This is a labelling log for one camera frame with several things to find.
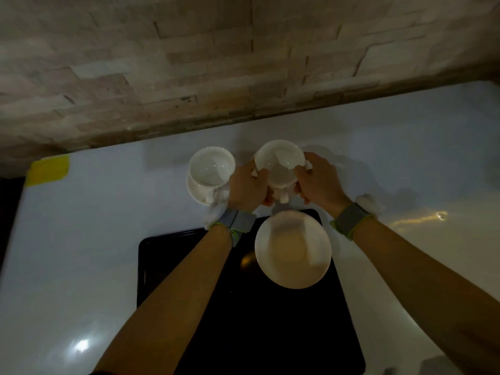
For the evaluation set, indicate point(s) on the person's left hand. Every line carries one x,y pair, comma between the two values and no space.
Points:
246,189

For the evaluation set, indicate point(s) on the person's right hand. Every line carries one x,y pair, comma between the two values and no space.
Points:
322,183

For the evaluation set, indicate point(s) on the person's right thumb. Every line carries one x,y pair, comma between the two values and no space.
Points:
301,174

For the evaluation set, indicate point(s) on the person's left thumb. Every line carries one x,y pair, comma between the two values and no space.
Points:
261,176

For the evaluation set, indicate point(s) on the white ceramic cup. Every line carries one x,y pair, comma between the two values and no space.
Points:
211,167
279,167

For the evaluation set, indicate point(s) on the person's left forearm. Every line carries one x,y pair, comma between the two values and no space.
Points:
172,304

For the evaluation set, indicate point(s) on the person's right forearm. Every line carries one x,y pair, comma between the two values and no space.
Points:
425,285

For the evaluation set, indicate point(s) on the grey left wristband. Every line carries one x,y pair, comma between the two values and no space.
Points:
238,220

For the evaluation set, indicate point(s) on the grey wristband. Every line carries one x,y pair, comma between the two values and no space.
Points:
349,219
238,220

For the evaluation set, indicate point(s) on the white wrist-mounted device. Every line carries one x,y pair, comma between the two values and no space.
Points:
369,203
217,212

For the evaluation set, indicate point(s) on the small white saucer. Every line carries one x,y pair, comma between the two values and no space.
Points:
197,193

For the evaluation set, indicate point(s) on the grey right wristband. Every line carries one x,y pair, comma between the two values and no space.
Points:
349,219

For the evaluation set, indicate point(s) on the large white saucer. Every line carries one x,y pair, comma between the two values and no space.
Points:
293,249

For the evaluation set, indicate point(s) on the black tray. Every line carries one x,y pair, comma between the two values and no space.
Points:
265,328

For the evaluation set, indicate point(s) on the yellow tape strip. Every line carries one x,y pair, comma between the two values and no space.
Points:
47,170

